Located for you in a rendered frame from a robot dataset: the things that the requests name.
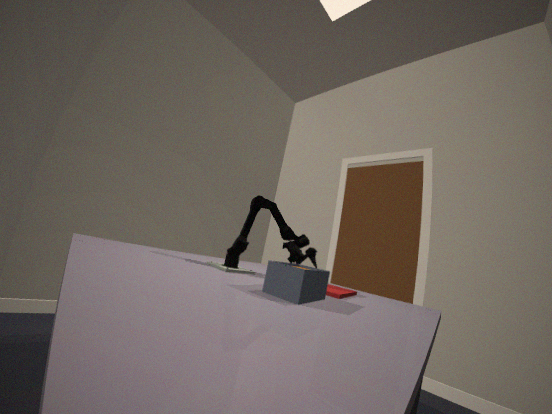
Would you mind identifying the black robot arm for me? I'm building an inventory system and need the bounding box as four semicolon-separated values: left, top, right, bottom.
221;195;310;269

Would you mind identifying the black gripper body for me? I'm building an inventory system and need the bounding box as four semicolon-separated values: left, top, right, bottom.
290;248;317;264

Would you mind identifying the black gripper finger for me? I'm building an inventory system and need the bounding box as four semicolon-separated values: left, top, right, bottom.
308;252;317;268

